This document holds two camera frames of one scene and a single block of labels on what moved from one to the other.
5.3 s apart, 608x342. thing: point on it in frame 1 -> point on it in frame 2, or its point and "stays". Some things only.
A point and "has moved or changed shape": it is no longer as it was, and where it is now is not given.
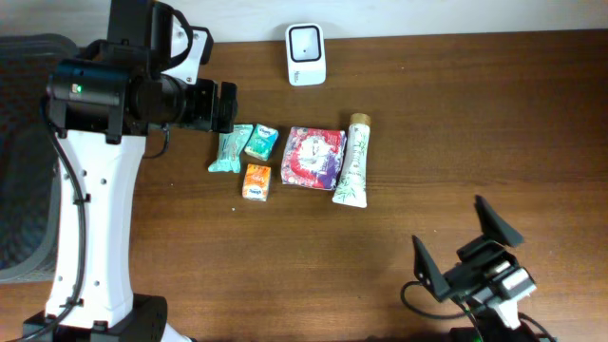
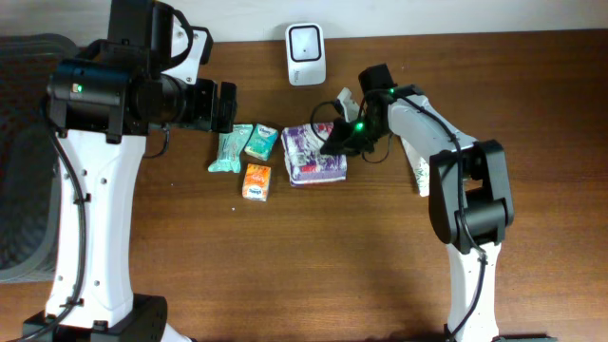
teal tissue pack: (261, 142) stays
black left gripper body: (199, 101) stays
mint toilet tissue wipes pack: (230, 144) stays
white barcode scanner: (306, 53) stays
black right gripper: (471, 256) -> (341, 141)
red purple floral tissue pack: (313, 158) has moved or changed shape
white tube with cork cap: (351, 188) -> (421, 168)
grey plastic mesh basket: (30, 189) stays
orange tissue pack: (256, 182) stays
